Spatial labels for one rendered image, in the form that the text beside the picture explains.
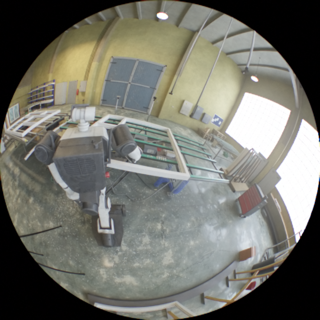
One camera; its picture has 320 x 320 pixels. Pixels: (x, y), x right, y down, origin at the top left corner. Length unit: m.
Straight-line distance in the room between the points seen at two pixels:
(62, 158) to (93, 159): 0.12
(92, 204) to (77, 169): 0.32
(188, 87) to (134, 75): 3.97
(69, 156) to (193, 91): 7.84
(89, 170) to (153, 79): 7.07
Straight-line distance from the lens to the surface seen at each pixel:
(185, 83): 7.69
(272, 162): 7.08
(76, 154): 0.34
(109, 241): 1.24
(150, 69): 7.38
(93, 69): 8.41
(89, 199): 0.65
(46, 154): 0.51
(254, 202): 3.30
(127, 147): 0.46
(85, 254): 1.72
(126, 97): 7.32
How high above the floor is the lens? 1.58
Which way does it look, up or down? 36 degrees down
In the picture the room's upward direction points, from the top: 24 degrees clockwise
